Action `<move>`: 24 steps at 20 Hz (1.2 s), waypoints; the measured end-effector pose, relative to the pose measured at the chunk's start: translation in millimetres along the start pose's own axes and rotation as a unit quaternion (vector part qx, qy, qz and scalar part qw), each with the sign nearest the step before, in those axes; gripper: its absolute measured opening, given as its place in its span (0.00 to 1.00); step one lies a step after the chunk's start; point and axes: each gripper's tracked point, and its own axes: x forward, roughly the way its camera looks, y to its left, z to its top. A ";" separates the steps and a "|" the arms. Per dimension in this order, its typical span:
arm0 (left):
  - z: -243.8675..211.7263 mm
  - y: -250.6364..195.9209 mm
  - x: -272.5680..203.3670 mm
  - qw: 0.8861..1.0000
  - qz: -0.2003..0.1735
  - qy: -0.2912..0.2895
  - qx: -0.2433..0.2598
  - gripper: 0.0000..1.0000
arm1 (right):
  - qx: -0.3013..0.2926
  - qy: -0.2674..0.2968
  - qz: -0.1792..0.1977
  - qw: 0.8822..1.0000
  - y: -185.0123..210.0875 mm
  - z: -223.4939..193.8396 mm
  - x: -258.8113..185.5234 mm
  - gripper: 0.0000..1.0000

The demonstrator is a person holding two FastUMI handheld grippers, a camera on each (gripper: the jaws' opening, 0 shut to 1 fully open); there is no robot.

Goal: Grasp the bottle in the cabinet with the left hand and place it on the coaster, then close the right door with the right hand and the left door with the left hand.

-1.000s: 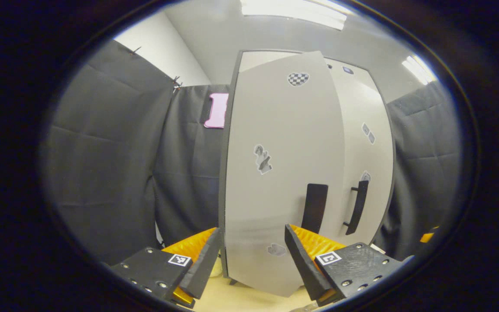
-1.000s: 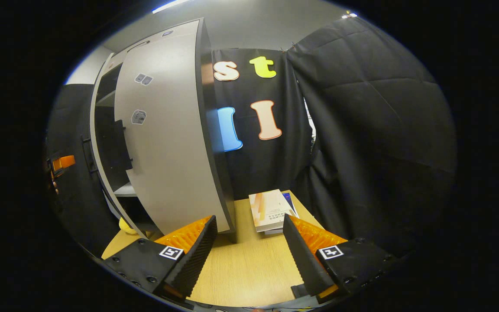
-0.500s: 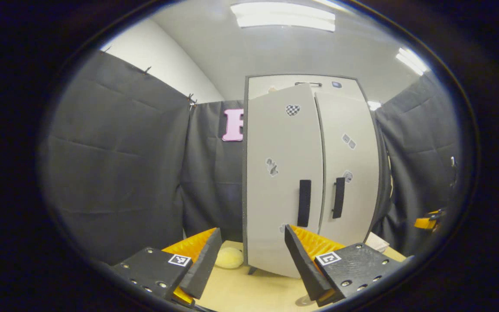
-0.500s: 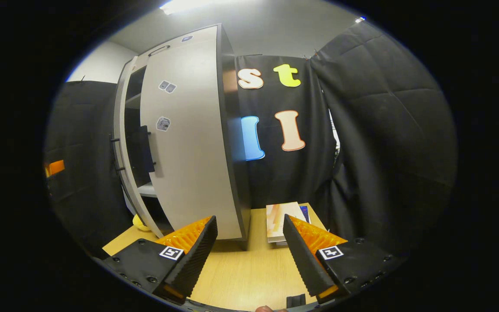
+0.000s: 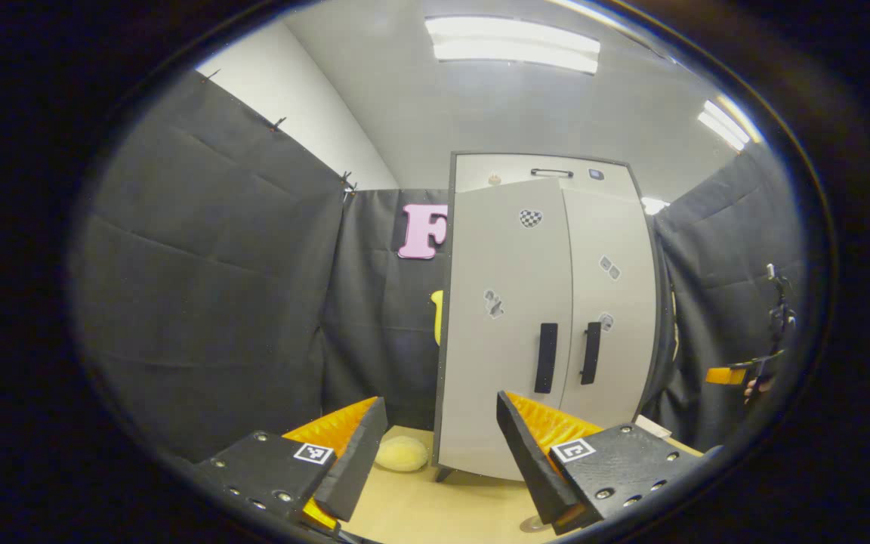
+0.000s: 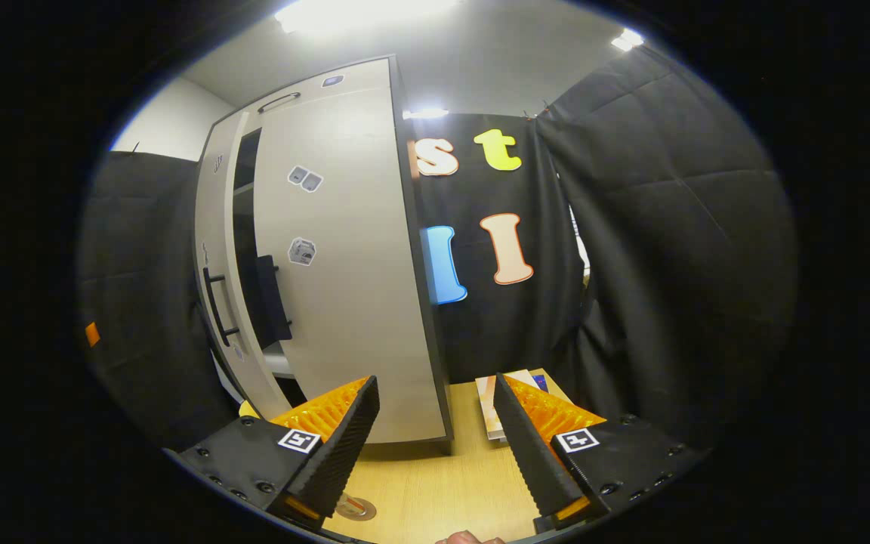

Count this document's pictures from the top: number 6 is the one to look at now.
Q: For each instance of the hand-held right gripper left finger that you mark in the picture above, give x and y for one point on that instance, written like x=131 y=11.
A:
x=344 y=453

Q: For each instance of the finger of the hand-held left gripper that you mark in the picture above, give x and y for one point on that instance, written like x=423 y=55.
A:
x=93 y=335

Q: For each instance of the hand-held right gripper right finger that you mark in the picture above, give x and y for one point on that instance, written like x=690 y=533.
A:
x=529 y=446

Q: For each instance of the round grey coaster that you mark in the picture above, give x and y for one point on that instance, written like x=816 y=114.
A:
x=359 y=512

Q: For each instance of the grey cabinet door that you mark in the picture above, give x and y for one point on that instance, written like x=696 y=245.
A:
x=216 y=219
x=359 y=302

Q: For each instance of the grey cabinet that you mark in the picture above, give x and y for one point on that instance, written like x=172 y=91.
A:
x=245 y=196

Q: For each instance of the grey cabinet shelf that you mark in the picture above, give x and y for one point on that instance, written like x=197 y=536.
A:
x=280 y=366

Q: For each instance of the tan paper booklet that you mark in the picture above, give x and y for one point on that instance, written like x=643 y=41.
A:
x=489 y=408

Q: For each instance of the blue cover book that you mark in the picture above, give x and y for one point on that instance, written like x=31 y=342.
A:
x=541 y=381

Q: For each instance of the black backdrop cloth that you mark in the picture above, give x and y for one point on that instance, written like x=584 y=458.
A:
x=669 y=249
x=140 y=264
x=495 y=332

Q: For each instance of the grey drawer front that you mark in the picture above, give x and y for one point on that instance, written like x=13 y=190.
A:
x=367 y=75

